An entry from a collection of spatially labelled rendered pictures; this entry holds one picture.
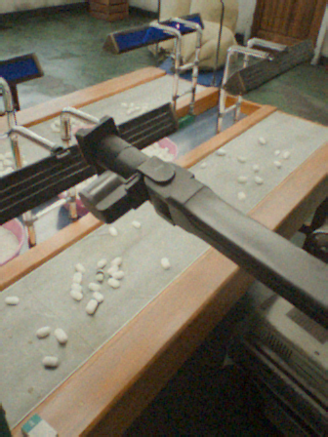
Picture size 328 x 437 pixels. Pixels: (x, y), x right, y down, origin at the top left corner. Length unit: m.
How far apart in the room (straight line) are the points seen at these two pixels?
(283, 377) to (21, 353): 0.85
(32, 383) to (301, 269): 0.63
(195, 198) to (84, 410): 0.49
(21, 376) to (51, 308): 0.18
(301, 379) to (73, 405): 0.81
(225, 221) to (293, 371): 1.00
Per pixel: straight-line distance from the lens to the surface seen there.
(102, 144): 0.70
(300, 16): 5.82
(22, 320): 1.06
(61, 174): 0.89
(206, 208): 0.56
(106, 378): 0.91
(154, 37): 1.92
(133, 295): 1.08
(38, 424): 0.86
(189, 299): 1.05
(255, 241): 0.52
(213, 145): 1.71
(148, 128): 1.07
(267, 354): 1.50
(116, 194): 0.62
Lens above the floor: 1.55
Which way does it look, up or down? 38 degrees down
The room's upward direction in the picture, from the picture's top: 5 degrees clockwise
